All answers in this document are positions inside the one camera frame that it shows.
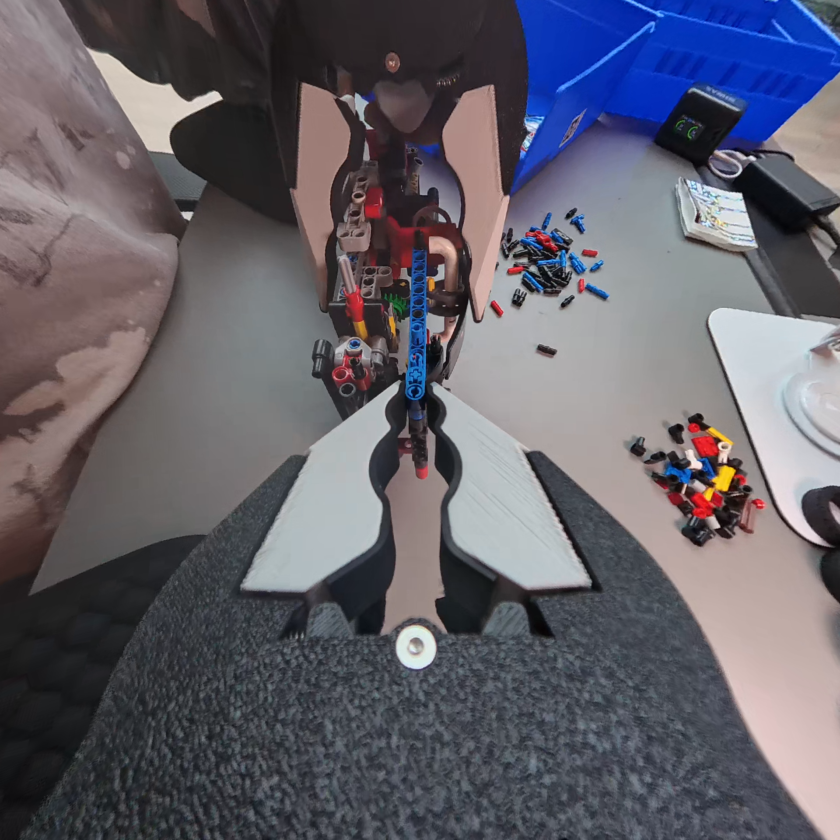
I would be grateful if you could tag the blue toy brick beam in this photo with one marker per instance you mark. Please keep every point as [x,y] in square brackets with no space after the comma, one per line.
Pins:
[418,315]

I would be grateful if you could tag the blue plastic bin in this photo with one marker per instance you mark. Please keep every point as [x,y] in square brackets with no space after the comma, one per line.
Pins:
[689,52]

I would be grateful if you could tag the pile of blue black pins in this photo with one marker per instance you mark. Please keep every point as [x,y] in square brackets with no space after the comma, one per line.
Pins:
[551,262]

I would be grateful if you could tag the single black toy pin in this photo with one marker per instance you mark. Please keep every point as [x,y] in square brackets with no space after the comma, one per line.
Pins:
[547,350]

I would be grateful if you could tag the grey desk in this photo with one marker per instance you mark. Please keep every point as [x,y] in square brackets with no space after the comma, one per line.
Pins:
[229,426]

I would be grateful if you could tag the person's camouflage clothing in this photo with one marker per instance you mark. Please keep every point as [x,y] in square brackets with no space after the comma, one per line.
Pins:
[72,262]

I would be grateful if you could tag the black power adapter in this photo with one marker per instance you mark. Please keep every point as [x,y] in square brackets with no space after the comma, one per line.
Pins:
[787,187]

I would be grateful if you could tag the black power bank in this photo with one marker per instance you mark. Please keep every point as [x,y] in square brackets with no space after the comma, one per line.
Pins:
[702,121]

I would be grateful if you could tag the pile of mixed small bricks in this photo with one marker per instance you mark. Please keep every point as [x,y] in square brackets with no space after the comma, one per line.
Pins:
[702,479]

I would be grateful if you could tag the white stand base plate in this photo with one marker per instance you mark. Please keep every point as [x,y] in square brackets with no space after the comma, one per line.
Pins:
[754,367]

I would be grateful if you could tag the toy brick vehicle model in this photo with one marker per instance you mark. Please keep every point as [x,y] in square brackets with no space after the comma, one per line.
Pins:
[367,275]

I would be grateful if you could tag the black toy tyre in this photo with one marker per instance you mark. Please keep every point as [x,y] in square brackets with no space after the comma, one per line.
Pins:
[820,515]
[832,577]

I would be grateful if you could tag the black mesh chair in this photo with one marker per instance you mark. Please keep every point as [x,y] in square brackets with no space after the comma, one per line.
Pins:
[59,656]

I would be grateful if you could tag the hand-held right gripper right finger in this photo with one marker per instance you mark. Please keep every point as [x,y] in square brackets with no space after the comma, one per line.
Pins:
[505,518]

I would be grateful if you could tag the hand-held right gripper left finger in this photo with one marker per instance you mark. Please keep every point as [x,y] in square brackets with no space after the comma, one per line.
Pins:
[321,518]

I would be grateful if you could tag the dark cloth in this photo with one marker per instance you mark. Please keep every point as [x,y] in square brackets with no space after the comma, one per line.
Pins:
[223,157]

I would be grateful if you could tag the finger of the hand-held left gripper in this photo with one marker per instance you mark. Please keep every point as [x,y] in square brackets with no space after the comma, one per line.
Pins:
[482,184]
[315,170]

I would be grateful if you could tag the folded printed paper sheet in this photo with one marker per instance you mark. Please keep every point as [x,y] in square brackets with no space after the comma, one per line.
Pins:
[718,213]

